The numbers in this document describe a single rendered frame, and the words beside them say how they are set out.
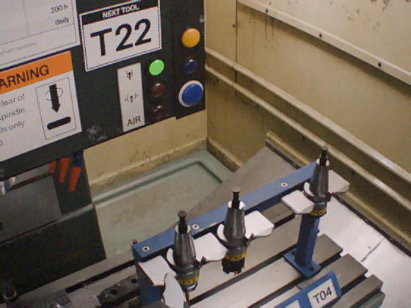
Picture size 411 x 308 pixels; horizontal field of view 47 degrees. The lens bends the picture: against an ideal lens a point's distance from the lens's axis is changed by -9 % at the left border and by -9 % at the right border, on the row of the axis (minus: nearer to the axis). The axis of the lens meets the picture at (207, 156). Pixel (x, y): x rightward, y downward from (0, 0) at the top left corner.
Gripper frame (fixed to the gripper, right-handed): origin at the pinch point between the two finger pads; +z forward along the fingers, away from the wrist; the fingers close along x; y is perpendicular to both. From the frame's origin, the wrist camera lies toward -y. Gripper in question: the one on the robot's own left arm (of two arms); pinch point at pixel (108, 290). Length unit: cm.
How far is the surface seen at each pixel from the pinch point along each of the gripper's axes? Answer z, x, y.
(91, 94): 13.4, 5.7, -17.3
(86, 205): 82, 17, 57
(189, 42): 13.4, 18.7, -20.6
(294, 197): 23, 47, 23
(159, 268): 19.6, 14.5, 23.4
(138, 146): 120, 51, 70
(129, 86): 13.6, 10.6, -16.9
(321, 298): 13, 52, 52
